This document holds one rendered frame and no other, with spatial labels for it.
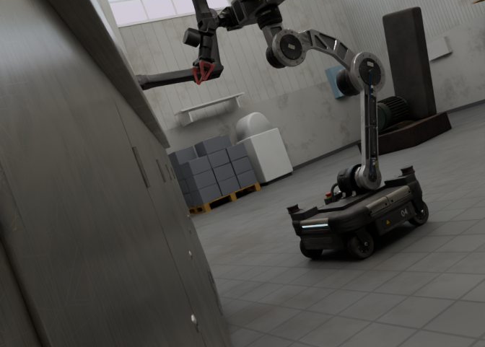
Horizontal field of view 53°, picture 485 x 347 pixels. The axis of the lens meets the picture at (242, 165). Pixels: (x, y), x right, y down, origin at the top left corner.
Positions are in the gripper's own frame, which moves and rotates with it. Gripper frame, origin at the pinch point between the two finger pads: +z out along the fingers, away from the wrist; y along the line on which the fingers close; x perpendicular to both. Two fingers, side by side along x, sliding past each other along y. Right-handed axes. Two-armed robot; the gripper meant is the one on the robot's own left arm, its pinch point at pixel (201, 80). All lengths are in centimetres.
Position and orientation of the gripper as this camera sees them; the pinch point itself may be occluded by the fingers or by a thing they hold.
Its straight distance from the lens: 211.9
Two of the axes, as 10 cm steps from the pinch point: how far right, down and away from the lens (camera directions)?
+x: 8.7, 2.0, 4.5
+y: 4.8, -1.6, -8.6
